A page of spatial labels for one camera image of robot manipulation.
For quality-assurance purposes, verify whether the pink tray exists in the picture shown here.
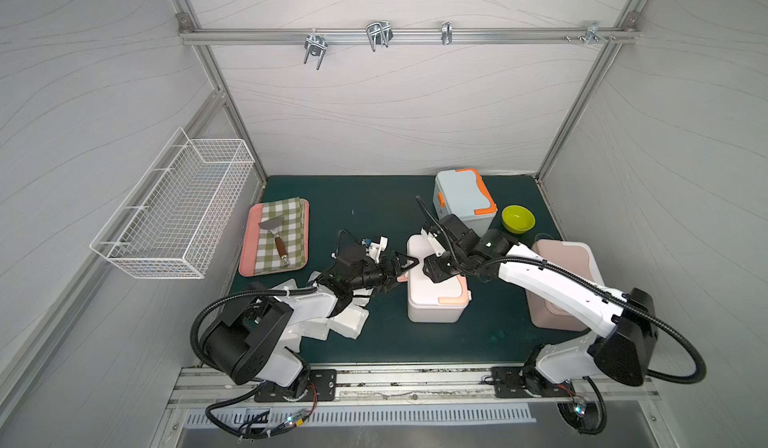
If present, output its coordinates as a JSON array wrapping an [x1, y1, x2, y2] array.
[[238, 198, 309, 277]]

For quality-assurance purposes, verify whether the green bowl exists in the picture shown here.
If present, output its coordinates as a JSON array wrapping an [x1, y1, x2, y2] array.
[[501, 205, 536, 235]]

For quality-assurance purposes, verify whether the blue orange first aid kit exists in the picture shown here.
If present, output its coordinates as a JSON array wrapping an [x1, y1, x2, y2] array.
[[433, 169, 498, 236]]

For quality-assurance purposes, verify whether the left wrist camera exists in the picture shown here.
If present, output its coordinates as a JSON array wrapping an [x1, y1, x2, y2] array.
[[361, 236, 388, 264]]

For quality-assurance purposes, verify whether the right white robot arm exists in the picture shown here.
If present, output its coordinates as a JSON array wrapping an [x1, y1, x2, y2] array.
[[421, 213, 707, 435]]

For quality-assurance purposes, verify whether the pink first aid kit box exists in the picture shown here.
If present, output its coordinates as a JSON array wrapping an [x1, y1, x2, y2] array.
[[526, 239, 604, 332]]

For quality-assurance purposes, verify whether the metal hook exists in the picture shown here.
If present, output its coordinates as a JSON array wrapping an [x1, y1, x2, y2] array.
[[564, 22, 617, 46], [441, 21, 453, 46], [365, 21, 393, 52], [303, 34, 328, 70]]

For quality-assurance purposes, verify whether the spatula with wooden handle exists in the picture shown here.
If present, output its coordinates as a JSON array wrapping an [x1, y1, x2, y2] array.
[[259, 216, 289, 265]]

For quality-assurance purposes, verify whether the green checkered cloth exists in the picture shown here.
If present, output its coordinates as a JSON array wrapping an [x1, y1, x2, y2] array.
[[253, 197, 306, 275]]

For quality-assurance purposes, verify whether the white gauze packet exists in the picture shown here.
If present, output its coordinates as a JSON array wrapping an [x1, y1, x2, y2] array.
[[295, 318, 330, 341], [328, 304, 369, 339], [273, 278, 298, 292]]

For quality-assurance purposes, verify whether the white wire basket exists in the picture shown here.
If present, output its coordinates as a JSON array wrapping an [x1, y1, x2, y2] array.
[[90, 128, 254, 280]]

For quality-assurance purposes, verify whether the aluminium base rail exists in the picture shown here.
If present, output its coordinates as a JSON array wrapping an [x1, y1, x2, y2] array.
[[166, 362, 661, 409]]

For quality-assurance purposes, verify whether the white peach first aid kit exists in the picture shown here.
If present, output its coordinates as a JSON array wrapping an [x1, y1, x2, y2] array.
[[398, 235, 471, 324]]

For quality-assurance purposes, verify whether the aluminium crossbar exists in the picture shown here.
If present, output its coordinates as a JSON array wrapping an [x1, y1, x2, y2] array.
[[179, 26, 641, 46]]

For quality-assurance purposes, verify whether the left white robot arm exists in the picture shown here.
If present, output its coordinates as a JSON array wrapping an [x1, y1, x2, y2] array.
[[189, 239, 419, 440]]

